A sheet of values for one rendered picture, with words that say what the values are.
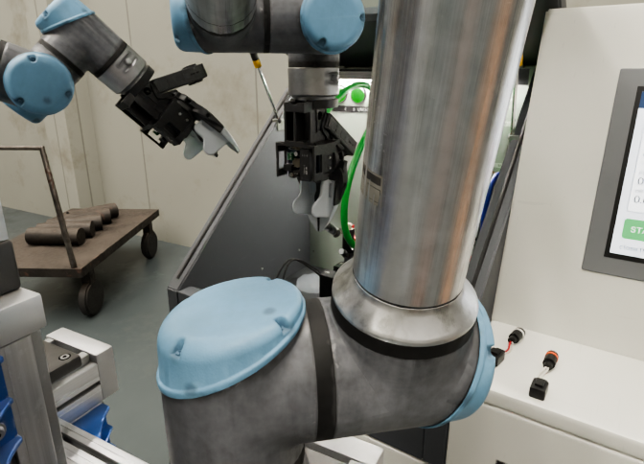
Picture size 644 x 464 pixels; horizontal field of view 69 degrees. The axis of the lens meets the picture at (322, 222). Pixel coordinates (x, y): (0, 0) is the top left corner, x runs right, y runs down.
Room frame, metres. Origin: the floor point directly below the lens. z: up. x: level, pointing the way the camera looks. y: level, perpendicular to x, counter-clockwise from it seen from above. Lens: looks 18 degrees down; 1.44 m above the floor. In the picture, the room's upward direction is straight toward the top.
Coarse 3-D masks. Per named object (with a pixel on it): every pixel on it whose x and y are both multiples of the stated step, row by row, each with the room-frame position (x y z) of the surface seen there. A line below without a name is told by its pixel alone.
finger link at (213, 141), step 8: (200, 120) 0.86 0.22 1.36; (200, 128) 0.86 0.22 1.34; (208, 128) 0.87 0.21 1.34; (224, 128) 0.87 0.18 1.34; (208, 136) 0.86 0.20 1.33; (216, 136) 0.87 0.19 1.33; (224, 136) 0.87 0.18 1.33; (208, 144) 0.85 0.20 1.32; (216, 144) 0.86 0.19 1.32; (224, 144) 0.87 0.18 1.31; (232, 144) 0.88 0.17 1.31; (208, 152) 0.85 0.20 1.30
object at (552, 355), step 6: (546, 354) 0.68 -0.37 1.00; (552, 354) 0.67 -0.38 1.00; (546, 360) 0.66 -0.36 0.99; (552, 360) 0.66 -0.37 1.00; (546, 366) 0.65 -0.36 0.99; (552, 366) 0.65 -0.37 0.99; (540, 372) 0.65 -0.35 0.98; (546, 372) 0.65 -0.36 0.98; (534, 378) 0.61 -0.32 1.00; (540, 378) 0.63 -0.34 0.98; (534, 384) 0.60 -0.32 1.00; (540, 384) 0.59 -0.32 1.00; (546, 384) 0.60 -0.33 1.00; (534, 390) 0.59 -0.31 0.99; (540, 390) 0.58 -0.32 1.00; (546, 390) 0.59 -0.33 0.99; (534, 396) 0.59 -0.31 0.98; (540, 396) 0.58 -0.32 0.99
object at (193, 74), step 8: (192, 64) 0.91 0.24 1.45; (200, 64) 0.91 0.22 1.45; (176, 72) 0.87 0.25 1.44; (184, 72) 0.88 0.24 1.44; (192, 72) 0.89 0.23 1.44; (200, 72) 0.90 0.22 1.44; (152, 80) 0.84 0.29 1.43; (160, 80) 0.85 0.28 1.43; (168, 80) 0.86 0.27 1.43; (176, 80) 0.87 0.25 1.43; (184, 80) 0.88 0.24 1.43; (192, 80) 0.89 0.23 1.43; (200, 80) 0.91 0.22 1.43; (160, 88) 0.84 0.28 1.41; (168, 88) 0.85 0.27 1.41
